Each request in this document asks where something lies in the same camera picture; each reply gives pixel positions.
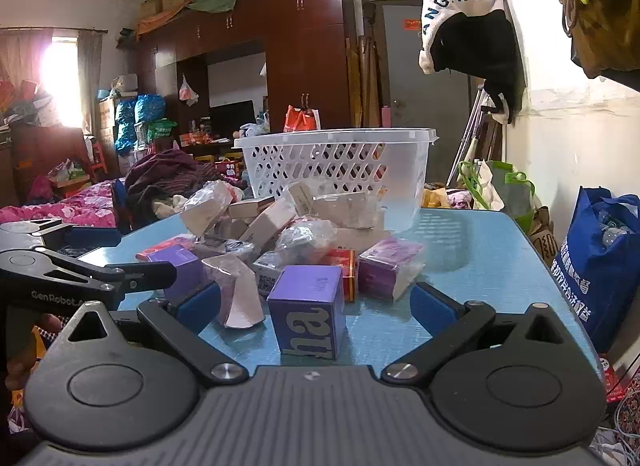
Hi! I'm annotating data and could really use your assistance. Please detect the metal crutches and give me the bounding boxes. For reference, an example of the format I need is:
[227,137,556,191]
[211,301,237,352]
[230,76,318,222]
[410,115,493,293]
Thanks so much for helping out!
[446,85,490,186]

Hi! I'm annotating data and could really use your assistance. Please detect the dark purple clothes pile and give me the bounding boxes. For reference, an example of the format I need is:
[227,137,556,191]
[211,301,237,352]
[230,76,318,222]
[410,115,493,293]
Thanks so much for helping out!
[125,149,214,230]

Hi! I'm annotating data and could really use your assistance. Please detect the blue shopping bag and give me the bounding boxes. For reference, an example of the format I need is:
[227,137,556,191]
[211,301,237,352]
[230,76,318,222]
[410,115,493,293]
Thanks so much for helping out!
[551,187,639,353]

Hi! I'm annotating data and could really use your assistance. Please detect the red cigarette box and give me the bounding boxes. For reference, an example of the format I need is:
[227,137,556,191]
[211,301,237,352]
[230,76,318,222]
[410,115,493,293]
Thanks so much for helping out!
[320,248,358,303]

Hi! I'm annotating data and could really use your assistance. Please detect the purple cube box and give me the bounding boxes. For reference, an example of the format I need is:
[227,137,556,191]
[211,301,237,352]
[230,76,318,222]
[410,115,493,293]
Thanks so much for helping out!
[267,265,346,360]

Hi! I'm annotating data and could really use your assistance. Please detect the white plastic basket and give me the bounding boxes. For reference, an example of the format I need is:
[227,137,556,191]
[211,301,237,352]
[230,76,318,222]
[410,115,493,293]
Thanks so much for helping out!
[234,128,438,232]

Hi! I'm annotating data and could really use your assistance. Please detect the purple white tissue pack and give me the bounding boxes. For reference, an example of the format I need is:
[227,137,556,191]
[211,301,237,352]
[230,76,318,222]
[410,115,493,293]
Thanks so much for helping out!
[357,236,425,301]

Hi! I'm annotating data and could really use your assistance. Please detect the dark wooden wardrobe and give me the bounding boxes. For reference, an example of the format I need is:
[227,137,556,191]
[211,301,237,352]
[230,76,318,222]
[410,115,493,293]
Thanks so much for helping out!
[136,0,357,133]

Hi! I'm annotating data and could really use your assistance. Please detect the wrapped pink white packet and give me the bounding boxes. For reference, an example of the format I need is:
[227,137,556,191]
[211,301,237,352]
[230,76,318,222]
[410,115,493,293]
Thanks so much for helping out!
[202,255,265,329]

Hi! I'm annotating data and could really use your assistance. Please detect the orange white plastic bag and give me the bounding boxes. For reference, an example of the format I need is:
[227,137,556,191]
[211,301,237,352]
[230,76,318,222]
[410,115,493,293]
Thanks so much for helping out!
[283,106,321,133]

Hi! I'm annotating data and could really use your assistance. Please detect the grey door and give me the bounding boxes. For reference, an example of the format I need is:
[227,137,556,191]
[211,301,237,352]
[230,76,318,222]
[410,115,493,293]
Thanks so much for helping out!
[380,1,471,183]

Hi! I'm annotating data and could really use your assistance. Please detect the white black hanging jacket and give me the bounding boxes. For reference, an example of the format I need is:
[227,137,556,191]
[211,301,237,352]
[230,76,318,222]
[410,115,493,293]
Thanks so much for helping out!
[419,0,523,122]

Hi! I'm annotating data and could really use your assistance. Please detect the green white tote bag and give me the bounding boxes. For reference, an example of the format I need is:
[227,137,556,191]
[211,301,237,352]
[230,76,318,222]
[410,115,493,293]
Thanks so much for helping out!
[458,159,537,234]

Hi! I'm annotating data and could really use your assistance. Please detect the brown hanging bag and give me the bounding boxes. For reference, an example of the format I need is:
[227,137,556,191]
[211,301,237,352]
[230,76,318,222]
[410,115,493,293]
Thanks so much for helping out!
[559,0,639,90]

